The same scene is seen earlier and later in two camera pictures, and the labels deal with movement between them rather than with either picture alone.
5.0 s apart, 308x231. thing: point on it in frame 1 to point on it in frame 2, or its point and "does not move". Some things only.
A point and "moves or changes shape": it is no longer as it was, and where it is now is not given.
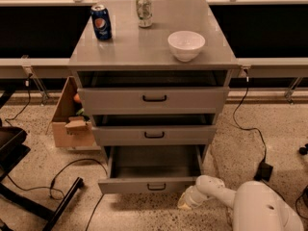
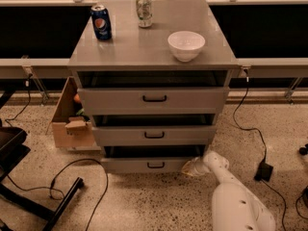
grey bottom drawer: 151,169 moves or changes shape
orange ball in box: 76,97 does not move
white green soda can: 144,11 does not move
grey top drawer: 150,101 does not move
